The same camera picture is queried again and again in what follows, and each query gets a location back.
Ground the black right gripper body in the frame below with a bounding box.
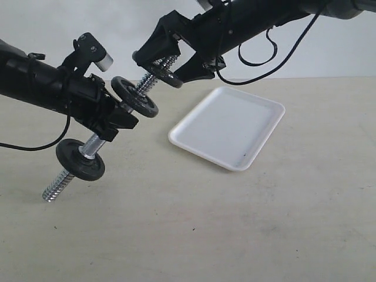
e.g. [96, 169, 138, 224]
[169, 10, 235, 69]

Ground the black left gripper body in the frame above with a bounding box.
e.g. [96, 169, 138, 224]
[65, 74, 119, 131]

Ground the chrome threaded dumbbell bar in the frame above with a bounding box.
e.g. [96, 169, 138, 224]
[42, 55, 178, 202]

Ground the black weight plate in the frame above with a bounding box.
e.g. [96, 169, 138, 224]
[147, 65, 183, 89]
[56, 139, 105, 182]
[110, 76, 159, 118]

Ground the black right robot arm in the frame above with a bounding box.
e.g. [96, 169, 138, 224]
[133, 1, 375, 88]

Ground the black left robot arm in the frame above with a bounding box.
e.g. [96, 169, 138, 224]
[1, 41, 139, 142]

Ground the white rectangular plastic tray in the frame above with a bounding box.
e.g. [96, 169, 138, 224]
[168, 86, 286, 172]

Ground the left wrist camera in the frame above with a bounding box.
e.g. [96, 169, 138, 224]
[61, 32, 113, 77]

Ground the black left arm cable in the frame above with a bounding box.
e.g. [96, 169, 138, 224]
[0, 113, 71, 152]

